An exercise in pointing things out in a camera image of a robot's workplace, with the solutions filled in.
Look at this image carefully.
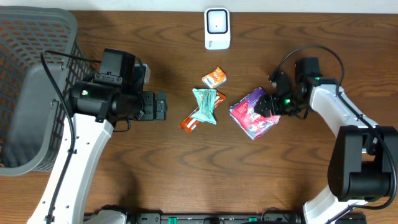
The white barcode scanner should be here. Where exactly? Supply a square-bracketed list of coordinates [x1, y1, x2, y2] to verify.
[204, 7, 231, 50]

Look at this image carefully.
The mint green tissue packet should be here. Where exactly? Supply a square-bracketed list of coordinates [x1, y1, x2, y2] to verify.
[191, 88, 216, 124]

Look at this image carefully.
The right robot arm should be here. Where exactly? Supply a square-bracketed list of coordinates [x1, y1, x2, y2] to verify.
[254, 57, 397, 223]

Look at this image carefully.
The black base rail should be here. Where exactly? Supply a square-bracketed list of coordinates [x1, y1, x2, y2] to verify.
[83, 212, 368, 224]

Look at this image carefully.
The purple snack packet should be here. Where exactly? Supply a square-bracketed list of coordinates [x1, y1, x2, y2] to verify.
[229, 87, 280, 140]

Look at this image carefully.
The orange white small packet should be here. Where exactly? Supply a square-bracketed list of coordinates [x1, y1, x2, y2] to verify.
[201, 67, 227, 89]

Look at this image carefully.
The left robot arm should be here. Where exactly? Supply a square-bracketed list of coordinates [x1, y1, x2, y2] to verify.
[28, 49, 167, 224]

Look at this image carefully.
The orange snack bar wrapper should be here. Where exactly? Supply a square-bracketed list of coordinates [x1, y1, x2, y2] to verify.
[179, 88, 226, 133]

